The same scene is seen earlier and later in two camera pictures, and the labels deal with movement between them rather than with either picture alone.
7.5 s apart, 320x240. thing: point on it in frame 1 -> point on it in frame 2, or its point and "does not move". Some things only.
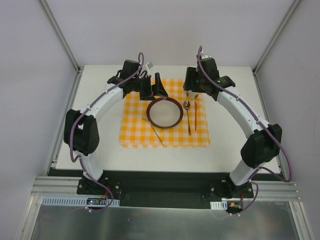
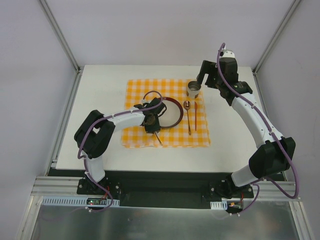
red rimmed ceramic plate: [164, 112] does not move
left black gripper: [145, 87] -> [152, 124]
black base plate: [166, 190] does not move
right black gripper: [190, 81] -> [204, 69]
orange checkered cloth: [192, 130] does not move
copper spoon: [186, 105] does not move
